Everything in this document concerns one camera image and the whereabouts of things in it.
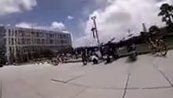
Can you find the tall lamp pole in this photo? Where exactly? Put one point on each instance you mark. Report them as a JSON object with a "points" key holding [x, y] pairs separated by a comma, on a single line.
{"points": [[96, 33]]}

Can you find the row of parked bikes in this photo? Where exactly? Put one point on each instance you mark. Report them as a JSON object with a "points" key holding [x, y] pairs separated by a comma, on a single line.
{"points": [[110, 52]]}

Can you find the pale concrete slab plaza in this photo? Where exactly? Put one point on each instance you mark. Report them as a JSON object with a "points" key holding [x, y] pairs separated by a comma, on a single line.
{"points": [[80, 86]]}

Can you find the wide gridded office building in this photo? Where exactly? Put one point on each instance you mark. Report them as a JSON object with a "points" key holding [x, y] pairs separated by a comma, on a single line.
{"points": [[29, 41]]}

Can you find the tall dark tree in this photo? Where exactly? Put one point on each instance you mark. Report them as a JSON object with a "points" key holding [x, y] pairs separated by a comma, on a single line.
{"points": [[169, 12]]}

